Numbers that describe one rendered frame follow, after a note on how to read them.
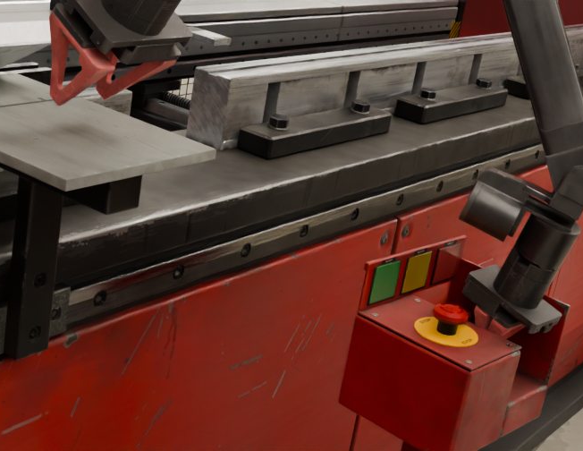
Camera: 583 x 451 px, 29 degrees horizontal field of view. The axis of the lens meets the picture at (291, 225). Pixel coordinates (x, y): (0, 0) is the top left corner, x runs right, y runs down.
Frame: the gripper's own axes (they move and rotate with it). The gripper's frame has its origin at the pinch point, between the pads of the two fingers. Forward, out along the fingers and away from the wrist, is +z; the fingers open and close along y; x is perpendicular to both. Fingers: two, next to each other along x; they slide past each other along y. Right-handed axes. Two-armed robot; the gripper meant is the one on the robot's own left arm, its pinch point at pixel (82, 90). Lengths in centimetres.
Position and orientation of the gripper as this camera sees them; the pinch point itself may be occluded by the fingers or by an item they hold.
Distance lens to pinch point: 99.1
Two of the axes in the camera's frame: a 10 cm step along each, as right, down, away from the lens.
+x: 6.1, 7.4, -2.7
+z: -5.4, 6.4, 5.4
